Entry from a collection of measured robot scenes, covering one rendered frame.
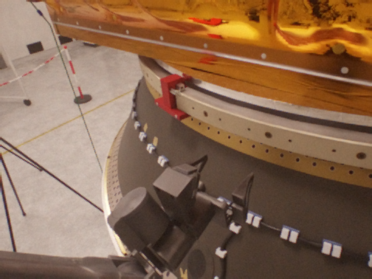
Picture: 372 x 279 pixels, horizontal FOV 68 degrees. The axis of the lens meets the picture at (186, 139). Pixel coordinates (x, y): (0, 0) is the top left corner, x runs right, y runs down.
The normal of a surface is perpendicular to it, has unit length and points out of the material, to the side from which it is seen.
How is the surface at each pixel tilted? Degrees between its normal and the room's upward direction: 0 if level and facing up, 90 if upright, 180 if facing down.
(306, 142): 90
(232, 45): 91
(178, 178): 10
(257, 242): 62
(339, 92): 90
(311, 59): 91
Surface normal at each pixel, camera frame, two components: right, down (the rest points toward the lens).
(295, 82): -0.68, 0.47
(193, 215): -0.19, -0.72
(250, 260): -0.54, 0.07
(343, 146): -0.46, 0.54
